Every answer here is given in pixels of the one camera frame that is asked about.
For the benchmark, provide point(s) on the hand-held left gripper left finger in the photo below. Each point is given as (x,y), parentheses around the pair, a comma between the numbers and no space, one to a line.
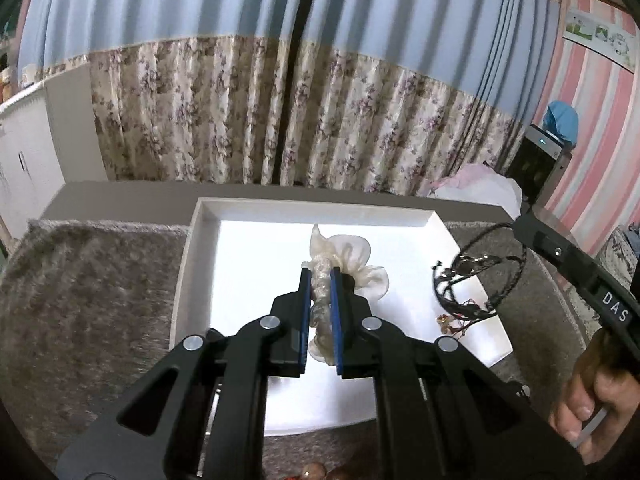
(302,320)

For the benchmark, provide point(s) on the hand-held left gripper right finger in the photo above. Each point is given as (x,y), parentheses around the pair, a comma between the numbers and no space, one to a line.
(336,320)

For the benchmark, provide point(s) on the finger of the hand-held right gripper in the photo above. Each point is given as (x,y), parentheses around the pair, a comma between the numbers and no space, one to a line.
(590,285)

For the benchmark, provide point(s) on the white shallow tray box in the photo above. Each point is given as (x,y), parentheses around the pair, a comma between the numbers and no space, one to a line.
(250,285)

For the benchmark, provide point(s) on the cream sheer scrunchie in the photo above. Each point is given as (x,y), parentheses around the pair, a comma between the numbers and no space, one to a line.
(350,255)

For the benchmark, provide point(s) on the person's right hand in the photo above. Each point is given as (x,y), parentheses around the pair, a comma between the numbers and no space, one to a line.
(610,385)

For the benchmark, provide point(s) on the floral cloth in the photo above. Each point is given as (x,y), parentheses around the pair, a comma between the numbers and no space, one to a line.
(622,255)

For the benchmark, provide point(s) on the dark water dispenser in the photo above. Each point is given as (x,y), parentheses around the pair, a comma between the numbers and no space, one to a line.
(537,160)

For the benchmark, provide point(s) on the white plastic bag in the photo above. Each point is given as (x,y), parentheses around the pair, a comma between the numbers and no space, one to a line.
(480,187)

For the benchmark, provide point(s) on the blue water jug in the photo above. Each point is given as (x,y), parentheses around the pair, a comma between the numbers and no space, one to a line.
(561,120)

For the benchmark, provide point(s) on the grey shaggy mat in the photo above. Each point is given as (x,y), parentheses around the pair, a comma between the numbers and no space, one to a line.
(90,310)

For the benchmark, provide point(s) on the blue floral curtain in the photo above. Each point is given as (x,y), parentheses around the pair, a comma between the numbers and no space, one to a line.
(175,85)
(400,85)

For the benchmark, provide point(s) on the white cabinet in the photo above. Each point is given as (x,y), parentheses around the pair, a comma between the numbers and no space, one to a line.
(25,150)

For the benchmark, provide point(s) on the white green wall poster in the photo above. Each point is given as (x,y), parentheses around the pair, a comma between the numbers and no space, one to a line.
(600,35)

